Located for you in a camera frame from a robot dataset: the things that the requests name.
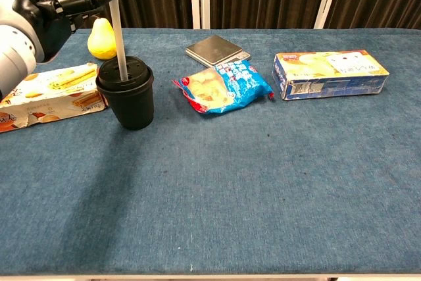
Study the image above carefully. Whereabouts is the transparent plastic straw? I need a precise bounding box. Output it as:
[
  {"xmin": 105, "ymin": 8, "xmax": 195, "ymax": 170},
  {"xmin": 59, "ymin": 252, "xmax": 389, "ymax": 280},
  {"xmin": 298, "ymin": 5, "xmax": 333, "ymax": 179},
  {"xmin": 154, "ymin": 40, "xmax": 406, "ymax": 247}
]
[{"xmin": 103, "ymin": 0, "xmax": 130, "ymax": 81}]

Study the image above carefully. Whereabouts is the black lidded cup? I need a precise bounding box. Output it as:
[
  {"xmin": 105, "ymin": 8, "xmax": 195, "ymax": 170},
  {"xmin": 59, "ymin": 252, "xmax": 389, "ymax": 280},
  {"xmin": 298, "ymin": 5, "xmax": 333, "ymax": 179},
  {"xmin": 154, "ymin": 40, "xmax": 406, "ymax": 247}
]
[{"xmin": 95, "ymin": 55, "xmax": 155, "ymax": 131}]

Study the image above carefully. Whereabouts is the yellow pear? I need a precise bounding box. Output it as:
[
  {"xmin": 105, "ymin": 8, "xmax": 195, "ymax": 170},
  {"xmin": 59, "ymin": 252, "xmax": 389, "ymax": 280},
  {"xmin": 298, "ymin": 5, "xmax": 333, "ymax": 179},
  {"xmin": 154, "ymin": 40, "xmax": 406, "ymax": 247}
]
[{"xmin": 87, "ymin": 16, "xmax": 118, "ymax": 61}]

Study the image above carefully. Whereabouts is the long orange biscuit box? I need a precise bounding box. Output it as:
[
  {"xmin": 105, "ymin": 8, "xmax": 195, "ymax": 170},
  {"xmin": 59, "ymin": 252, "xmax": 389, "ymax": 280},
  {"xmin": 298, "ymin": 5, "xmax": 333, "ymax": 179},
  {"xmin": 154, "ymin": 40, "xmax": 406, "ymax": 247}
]
[{"xmin": 0, "ymin": 62, "xmax": 109, "ymax": 134}]

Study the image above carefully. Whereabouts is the silver kitchen scale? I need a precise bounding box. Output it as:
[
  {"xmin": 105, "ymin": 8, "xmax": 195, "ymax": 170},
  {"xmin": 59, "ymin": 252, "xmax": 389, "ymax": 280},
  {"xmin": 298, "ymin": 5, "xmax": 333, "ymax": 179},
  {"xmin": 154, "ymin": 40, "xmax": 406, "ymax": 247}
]
[{"xmin": 185, "ymin": 34, "xmax": 251, "ymax": 68}]

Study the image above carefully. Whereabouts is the blue snack bag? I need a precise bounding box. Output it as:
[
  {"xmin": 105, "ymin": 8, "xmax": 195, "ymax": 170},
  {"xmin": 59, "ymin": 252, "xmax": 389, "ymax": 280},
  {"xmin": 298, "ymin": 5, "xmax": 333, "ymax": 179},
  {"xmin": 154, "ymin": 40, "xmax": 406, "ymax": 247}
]
[{"xmin": 172, "ymin": 59, "xmax": 275, "ymax": 116}]

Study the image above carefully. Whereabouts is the blue table cloth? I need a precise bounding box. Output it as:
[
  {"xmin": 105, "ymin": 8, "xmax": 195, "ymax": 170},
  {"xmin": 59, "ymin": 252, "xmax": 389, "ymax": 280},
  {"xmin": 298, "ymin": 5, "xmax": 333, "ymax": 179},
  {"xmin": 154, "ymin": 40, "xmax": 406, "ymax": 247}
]
[{"xmin": 0, "ymin": 28, "xmax": 421, "ymax": 277}]

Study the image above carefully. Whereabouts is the orange cookie box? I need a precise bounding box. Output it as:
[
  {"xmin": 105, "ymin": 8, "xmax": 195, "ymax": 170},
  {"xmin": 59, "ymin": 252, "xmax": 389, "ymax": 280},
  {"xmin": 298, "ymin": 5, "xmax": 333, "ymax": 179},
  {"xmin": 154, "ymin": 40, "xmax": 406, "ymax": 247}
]
[{"xmin": 271, "ymin": 49, "xmax": 390, "ymax": 101}]

